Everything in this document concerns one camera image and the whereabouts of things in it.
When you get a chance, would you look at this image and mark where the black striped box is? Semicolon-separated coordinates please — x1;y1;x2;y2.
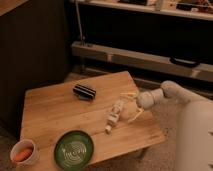
73;84;96;100

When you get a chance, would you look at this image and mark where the grey metal shelf beam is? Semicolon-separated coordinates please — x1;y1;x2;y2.
71;41;213;82

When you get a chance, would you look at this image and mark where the black handle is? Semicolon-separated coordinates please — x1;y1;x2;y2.
169;58;201;68

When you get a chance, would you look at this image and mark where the wooden table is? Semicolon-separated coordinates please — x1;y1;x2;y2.
16;71;165;171

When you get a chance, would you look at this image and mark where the white cup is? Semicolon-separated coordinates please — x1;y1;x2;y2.
10;139;39;165

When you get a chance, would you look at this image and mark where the upper shelf with clutter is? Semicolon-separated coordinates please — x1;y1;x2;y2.
69;0;213;21

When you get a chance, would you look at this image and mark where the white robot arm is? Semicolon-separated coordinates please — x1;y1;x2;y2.
128;81;213;171

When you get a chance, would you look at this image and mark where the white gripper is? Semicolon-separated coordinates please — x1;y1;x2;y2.
120;88;164;123

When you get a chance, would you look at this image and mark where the orange carrot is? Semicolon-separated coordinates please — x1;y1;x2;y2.
14;148;32;162

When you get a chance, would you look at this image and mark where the white plastic bottle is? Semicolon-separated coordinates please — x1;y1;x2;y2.
105;100;124;134

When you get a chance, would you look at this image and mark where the green patterned plate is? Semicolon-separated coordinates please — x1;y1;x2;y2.
54;130;94;171

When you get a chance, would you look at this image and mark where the metal pole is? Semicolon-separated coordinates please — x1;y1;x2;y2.
74;0;85;46

